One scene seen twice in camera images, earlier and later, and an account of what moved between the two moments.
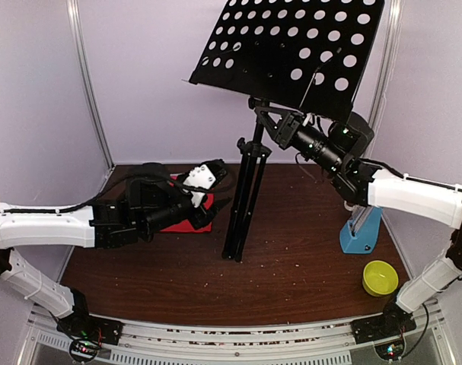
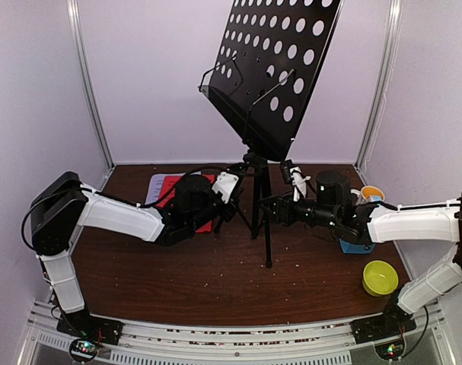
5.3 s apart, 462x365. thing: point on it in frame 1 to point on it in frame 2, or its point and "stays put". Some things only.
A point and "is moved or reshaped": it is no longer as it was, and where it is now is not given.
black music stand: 283,56 is moved or reshaped
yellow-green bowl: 380,278 stays put
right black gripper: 288,129 to 283,211
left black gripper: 205,216 to 228,216
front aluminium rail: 307,342 stays put
